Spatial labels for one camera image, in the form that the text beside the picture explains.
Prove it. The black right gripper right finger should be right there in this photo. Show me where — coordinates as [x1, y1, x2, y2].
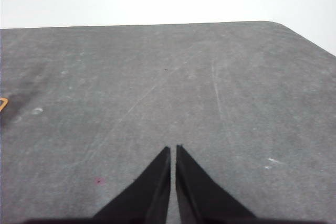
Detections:
[175, 144, 259, 224]

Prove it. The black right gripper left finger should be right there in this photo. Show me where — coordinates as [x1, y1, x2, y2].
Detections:
[89, 146, 172, 224]

